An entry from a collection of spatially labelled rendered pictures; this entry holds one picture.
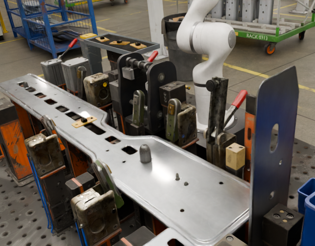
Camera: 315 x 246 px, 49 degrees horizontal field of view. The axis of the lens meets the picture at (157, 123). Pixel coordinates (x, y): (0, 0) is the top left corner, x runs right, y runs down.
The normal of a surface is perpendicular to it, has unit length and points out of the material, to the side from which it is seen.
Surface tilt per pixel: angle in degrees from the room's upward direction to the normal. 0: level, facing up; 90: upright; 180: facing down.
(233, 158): 90
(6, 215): 0
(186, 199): 0
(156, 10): 90
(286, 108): 90
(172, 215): 0
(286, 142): 90
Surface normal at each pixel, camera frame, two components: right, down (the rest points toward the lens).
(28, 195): -0.10, -0.88
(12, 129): 0.65, 0.30
